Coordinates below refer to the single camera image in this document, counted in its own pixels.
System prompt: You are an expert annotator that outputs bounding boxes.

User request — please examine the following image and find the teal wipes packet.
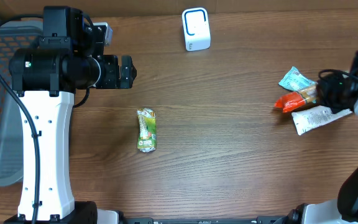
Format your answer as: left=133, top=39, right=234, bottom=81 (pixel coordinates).
left=278, top=67, right=316, bottom=91

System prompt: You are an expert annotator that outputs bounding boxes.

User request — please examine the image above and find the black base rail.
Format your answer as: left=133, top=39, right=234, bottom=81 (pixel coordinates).
left=118, top=216, right=283, bottom=224

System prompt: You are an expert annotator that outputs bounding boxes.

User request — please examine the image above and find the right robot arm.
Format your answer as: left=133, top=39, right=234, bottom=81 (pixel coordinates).
left=249, top=50, right=358, bottom=223

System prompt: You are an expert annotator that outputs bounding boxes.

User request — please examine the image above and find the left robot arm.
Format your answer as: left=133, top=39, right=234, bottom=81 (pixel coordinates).
left=9, top=6, right=137, bottom=224

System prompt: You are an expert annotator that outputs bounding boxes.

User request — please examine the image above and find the white shampoo tube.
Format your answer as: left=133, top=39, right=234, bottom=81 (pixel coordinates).
left=291, top=106, right=352, bottom=136

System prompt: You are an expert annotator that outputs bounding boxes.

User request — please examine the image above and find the grey plastic shopping basket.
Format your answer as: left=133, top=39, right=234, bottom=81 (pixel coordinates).
left=0, top=21, right=42, bottom=187

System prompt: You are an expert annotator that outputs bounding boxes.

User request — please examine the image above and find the white barcode scanner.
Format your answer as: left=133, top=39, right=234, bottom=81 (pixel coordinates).
left=181, top=7, right=211, bottom=52

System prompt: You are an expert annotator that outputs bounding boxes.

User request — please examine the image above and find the orange spaghetti package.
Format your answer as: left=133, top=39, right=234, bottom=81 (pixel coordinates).
left=274, top=84, right=318, bottom=113

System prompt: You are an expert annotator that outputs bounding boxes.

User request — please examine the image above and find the green yellow snack packet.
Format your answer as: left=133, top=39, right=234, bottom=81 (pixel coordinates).
left=137, top=108, right=157, bottom=152

